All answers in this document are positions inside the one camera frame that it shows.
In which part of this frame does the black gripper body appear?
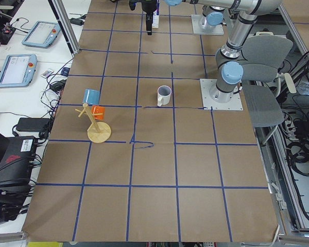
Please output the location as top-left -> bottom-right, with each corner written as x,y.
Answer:
129,0 -> 157,15

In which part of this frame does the blue white milk carton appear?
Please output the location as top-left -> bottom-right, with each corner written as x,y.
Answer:
152,8 -> 160,28

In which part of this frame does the white HOME mug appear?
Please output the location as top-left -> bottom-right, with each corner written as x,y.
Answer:
157,85 -> 172,107

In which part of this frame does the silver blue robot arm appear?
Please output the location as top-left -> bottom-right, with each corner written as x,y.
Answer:
187,0 -> 281,103
200,5 -> 225,29

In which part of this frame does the blue mug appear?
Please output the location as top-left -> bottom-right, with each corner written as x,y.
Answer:
82,89 -> 100,105

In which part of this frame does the upper teach pendant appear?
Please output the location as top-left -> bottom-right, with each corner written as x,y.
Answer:
22,21 -> 61,48

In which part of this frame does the teach pendant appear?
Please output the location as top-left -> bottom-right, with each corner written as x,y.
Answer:
0,54 -> 38,88
22,21 -> 61,48

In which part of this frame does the orange mug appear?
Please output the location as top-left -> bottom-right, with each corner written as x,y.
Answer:
91,105 -> 105,120

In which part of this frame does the small remote control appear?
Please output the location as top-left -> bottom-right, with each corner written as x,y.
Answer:
41,68 -> 54,79

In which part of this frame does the grey office chair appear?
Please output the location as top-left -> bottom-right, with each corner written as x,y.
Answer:
242,32 -> 296,146

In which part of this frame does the lower teach pendant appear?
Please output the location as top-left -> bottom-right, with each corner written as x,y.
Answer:
0,54 -> 38,88

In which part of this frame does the black power adapter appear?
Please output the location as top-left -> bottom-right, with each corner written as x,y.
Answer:
16,118 -> 49,132

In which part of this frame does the black computer box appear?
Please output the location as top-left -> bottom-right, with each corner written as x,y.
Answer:
0,134 -> 36,192

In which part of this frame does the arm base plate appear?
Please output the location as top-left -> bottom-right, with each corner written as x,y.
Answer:
200,79 -> 243,111
191,12 -> 224,36

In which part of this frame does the aluminium frame post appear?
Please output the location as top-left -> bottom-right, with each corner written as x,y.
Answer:
48,0 -> 80,55

